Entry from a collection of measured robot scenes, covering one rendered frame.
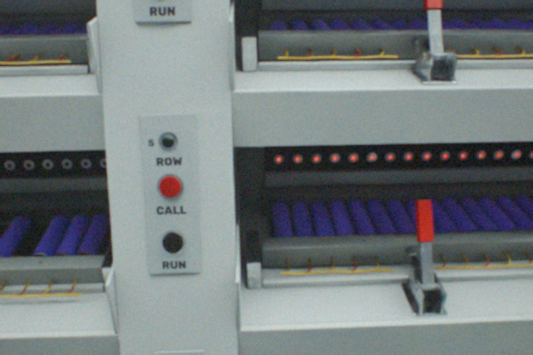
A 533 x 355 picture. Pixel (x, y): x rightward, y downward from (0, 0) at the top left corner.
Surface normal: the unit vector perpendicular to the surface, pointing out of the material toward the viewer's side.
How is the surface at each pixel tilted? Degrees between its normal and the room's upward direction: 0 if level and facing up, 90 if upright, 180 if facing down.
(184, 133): 90
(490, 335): 109
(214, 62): 90
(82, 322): 19
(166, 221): 90
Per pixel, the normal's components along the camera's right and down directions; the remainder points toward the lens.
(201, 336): 0.04, 0.16
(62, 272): 0.04, 0.48
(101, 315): 0.00, -0.88
